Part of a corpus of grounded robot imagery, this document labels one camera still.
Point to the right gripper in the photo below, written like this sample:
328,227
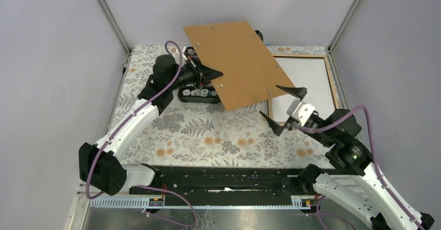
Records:
293,91

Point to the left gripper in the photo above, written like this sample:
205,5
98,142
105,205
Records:
202,74

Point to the brown frame backing board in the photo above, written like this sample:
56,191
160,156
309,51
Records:
251,73

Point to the landscape photo print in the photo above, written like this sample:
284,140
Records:
313,73

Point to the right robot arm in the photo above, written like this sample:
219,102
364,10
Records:
381,206

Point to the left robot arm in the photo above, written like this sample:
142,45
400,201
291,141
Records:
100,163

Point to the black poker chip case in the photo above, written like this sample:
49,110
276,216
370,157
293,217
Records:
191,94

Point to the floral tablecloth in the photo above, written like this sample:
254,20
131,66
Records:
206,135

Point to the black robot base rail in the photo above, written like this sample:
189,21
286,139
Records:
228,187

